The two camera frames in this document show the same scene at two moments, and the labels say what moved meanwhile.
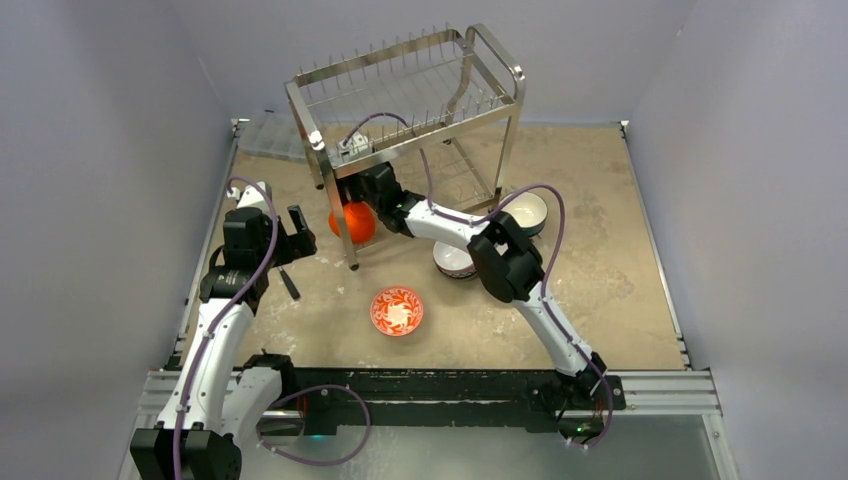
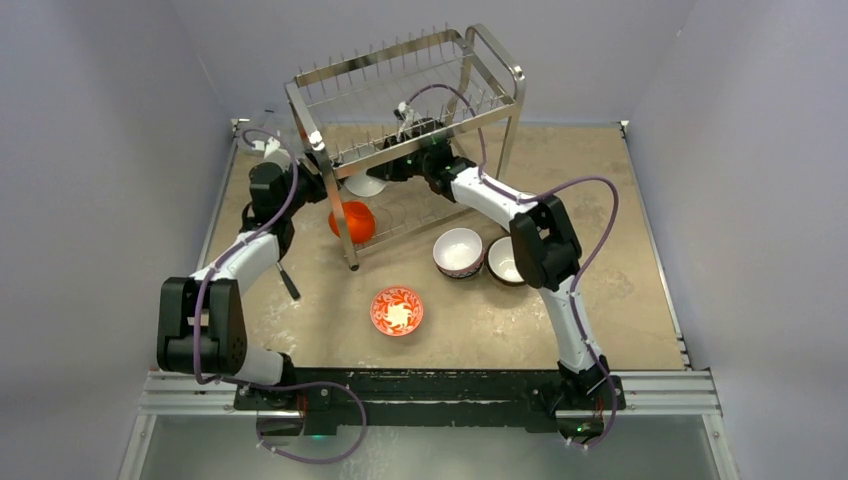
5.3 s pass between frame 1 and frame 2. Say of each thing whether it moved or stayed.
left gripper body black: moved
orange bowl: stayed
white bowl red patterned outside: stayed
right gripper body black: moved
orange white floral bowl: stayed
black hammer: stayed
